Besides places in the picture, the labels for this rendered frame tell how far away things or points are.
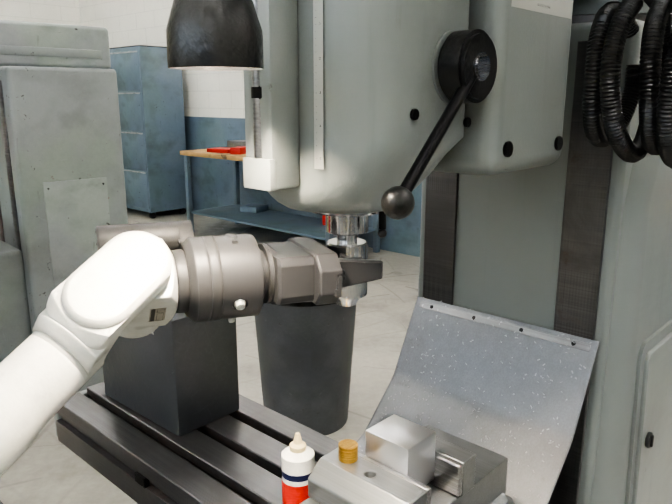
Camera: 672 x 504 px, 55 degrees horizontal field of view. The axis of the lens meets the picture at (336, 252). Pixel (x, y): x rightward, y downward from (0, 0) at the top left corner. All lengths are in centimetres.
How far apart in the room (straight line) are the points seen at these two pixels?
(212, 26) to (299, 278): 28
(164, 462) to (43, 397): 40
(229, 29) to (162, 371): 64
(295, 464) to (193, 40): 50
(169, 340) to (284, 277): 36
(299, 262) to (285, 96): 17
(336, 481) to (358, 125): 38
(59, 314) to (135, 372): 49
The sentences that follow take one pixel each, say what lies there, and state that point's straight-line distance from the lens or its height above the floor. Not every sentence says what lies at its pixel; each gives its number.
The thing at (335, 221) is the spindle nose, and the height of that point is 129.
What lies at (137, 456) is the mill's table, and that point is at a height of 92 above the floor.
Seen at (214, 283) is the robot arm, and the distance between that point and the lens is 64.
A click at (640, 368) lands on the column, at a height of 103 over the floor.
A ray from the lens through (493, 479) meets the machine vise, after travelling 84.
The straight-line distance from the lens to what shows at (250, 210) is 690.
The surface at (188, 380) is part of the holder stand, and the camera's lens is 101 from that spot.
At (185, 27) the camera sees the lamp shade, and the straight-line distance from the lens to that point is 49.
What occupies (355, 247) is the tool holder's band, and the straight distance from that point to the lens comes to 70.
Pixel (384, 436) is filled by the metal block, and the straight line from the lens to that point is 73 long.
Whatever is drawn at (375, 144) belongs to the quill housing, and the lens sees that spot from 60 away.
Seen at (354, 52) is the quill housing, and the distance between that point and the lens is 59.
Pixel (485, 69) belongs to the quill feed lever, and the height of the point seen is 145.
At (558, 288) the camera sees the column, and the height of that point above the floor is 115.
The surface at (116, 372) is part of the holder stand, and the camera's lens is 114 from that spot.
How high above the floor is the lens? 143
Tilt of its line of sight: 14 degrees down
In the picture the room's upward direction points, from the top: straight up
